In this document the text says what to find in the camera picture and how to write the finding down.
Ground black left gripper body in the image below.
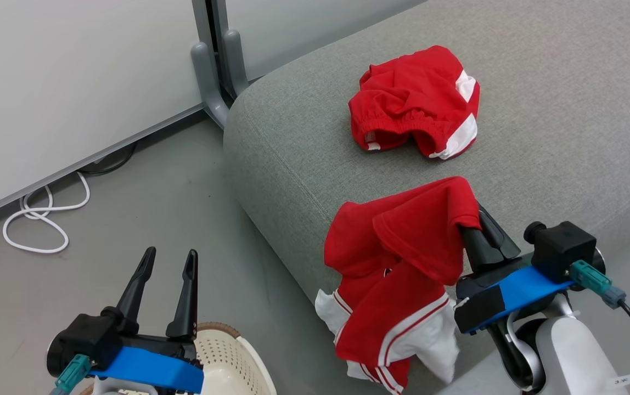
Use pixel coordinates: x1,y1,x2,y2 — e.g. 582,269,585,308
112,332,204,368

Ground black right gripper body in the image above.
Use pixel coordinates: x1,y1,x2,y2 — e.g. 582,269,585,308
453,257,531,335

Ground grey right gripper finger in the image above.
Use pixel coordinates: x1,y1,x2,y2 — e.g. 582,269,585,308
476,204,522,260
460,226,508,274

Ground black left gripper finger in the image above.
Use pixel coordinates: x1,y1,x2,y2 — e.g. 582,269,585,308
165,249,200,340
101,246,157,335

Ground red and white shirt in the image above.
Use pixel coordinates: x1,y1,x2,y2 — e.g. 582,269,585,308
315,176,483,395

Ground grey fabric sofa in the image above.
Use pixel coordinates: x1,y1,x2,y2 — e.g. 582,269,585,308
223,0,630,395

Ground beige perforated laundry basket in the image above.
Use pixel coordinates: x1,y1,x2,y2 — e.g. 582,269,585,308
81,322,278,395

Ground red and white shorts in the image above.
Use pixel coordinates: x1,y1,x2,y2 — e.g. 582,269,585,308
347,45,481,161

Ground large white partition panel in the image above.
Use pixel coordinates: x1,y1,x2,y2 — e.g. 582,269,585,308
0,0,207,227

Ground small white partition panel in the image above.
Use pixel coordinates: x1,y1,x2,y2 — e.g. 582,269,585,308
226,0,428,82

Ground blue left camera mount plate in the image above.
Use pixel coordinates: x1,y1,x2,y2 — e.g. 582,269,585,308
89,346,205,394

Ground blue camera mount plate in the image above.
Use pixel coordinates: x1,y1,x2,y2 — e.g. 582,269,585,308
468,266,575,334
89,346,205,394

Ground blue right camera mount plate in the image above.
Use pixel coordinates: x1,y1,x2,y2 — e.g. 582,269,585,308
468,266,575,334

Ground teal left camera connector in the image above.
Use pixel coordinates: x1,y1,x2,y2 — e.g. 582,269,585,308
50,354,92,395

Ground teal camera connector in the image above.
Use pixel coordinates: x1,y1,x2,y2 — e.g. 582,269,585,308
50,354,92,395
570,260,627,309

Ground teal right camera connector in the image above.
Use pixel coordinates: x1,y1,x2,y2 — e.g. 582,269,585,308
570,260,627,309

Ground white coiled cable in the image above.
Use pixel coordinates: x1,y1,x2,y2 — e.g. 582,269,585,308
2,171,91,255

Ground black floor cable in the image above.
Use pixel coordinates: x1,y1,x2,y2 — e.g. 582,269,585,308
76,142,139,177

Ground grey partition post with foot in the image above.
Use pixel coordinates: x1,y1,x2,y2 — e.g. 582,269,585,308
190,0,232,131
212,0,250,100

